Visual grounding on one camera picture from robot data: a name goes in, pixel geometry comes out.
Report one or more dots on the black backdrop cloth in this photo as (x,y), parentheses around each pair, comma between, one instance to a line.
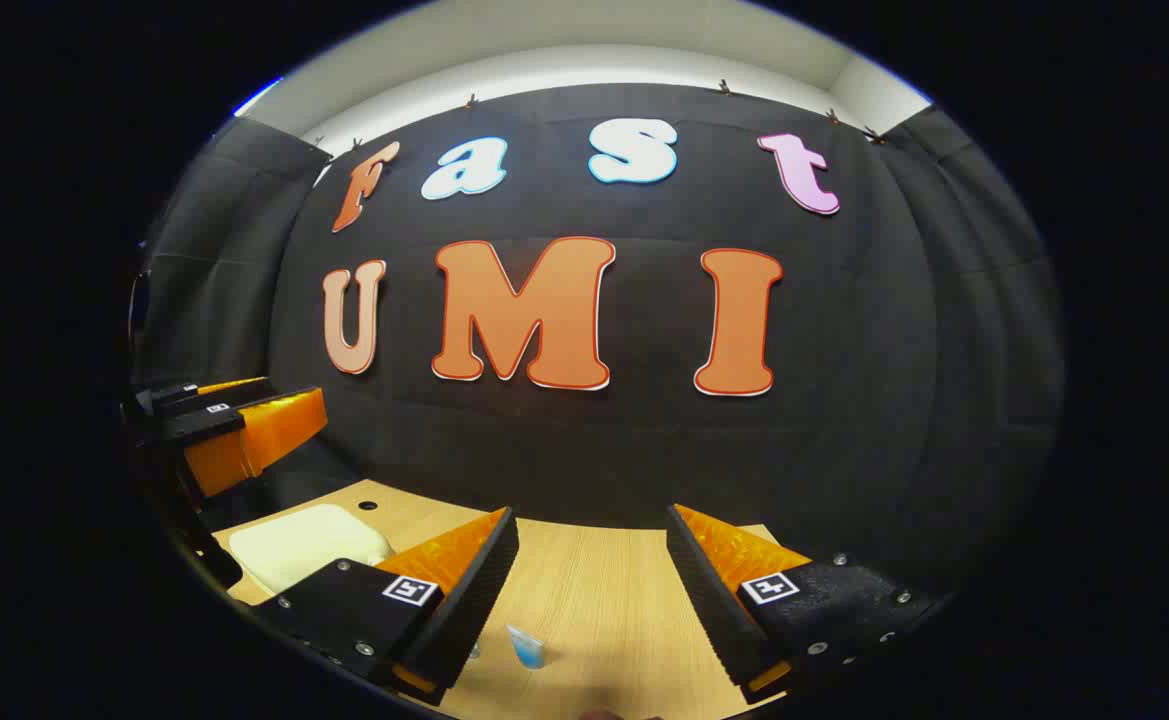
(644,450)

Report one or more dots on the white and blue tube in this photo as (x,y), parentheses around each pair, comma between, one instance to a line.
(526,648)

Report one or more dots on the pale yellow suitcase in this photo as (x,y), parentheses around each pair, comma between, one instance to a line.
(294,545)

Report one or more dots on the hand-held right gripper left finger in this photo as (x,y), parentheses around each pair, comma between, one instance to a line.
(484,590)

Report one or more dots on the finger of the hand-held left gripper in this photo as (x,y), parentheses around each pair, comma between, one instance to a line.
(264,430)
(234,386)

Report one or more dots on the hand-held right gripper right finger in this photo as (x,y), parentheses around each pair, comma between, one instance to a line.
(709,600)

